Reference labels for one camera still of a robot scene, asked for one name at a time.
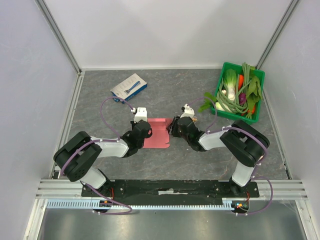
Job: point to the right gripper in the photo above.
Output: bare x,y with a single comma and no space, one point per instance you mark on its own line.
175,127

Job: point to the pink paper box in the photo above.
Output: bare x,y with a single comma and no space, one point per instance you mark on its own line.
160,138

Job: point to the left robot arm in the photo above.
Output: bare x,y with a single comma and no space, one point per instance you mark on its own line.
76,158

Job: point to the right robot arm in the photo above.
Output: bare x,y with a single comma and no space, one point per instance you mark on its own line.
246,144

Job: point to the blue razor box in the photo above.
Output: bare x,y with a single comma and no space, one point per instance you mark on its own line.
128,88

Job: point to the toy green beans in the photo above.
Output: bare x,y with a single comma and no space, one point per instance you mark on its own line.
247,71

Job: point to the toy bok choy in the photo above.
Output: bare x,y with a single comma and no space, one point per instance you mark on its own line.
226,96

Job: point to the toy carrot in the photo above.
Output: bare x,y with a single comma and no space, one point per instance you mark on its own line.
240,81

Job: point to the toy spinach leaf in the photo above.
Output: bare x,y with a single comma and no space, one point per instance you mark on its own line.
253,93

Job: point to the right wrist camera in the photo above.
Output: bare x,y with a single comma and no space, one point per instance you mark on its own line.
187,111

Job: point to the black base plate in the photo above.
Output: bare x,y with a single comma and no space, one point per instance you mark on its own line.
169,192

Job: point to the slotted cable duct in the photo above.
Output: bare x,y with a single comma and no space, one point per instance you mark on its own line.
96,204

